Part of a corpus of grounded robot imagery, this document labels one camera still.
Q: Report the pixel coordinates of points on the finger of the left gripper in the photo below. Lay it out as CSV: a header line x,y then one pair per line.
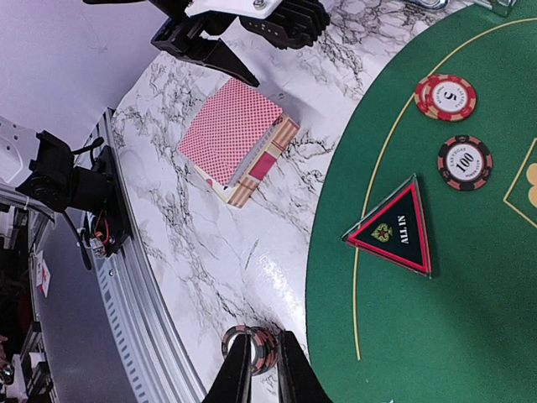
x,y
221,58

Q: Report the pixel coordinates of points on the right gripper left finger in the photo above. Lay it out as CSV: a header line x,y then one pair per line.
x,y
233,381

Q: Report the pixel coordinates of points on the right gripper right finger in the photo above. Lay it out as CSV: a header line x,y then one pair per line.
x,y
297,381

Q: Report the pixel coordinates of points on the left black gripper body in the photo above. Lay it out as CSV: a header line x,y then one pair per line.
x,y
181,38

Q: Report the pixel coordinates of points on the dark brown poker chip stack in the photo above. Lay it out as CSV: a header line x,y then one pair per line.
x,y
264,352

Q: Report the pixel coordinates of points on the red playing card deck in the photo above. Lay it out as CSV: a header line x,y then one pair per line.
x,y
227,127

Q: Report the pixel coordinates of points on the black triangular all-in button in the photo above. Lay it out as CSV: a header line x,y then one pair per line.
x,y
395,230

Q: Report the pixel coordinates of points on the red chips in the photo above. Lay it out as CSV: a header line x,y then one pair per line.
x,y
447,98

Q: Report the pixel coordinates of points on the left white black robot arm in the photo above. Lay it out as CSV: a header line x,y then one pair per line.
x,y
54,179

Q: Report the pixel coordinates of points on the playing card box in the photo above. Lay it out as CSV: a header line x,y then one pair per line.
x,y
257,164

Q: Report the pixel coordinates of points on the round green poker mat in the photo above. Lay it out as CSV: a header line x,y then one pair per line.
x,y
377,332

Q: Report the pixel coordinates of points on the aluminium poker chip case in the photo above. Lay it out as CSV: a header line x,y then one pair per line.
x,y
500,7

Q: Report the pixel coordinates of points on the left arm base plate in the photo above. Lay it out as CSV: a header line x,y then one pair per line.
x,y
108,227

